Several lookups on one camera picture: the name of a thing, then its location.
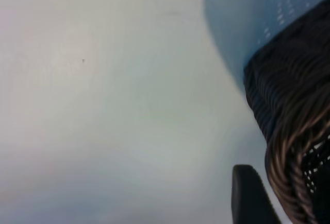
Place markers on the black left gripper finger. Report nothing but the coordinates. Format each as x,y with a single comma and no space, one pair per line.
250,198

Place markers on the dark brown woven wicker basket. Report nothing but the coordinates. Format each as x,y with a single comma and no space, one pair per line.
288,92

